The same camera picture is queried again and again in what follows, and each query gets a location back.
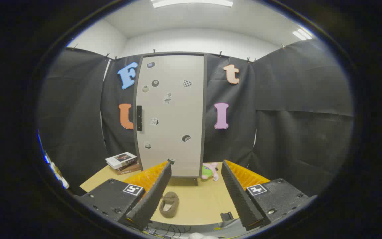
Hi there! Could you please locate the long ceiling light panel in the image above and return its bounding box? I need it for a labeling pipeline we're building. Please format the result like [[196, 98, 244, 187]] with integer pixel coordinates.
[[151, 0, 234, 8]]

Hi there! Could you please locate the white rounded object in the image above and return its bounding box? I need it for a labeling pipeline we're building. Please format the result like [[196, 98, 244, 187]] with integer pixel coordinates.
[[189, 232, 218, 239]]

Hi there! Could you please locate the black backdrop cloth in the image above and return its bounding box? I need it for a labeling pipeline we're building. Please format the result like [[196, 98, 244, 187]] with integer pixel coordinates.
[[38, 40, 354, 196]]

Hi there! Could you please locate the dark book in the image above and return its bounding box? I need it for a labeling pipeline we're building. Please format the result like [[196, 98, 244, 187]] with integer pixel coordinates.
[[116, 161, 140, 171]]

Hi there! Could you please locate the grey shoe cabinet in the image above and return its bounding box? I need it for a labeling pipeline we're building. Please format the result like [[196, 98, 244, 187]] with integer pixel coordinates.
[[133, 52, 208, 186]]

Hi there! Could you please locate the green and pink plush toy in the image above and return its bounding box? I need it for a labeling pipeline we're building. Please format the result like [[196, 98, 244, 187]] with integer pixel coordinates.
[[201, 162, 220, 181]]

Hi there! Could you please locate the white and blue printed item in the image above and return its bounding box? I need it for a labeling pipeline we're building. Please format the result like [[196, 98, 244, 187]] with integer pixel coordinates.
[[38, 131, 69, 190]]

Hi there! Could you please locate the small ceiling light panel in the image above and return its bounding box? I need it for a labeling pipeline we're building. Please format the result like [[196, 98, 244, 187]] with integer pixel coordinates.
[[292, 28, 312, 41]]

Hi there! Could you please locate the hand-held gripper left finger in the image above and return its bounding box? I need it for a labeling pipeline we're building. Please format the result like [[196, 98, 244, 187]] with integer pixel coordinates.
[[75, 161, 172, 231]]

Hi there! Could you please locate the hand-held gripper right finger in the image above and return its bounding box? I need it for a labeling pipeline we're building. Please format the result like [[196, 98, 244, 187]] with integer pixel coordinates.
[[221, 159, 317, 232]]

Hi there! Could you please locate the white book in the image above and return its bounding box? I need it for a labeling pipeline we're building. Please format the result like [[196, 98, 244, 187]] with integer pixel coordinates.
[[105, 152, 137, 170]]

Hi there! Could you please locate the bundle of black cables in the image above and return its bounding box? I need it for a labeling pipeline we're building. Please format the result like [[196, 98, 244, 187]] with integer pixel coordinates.
[[143, 223, 191, 238]]

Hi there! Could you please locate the brown fuzzy shoe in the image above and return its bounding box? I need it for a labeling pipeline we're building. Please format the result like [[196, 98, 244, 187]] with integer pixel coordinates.
[[159, 192, 180, 218]]

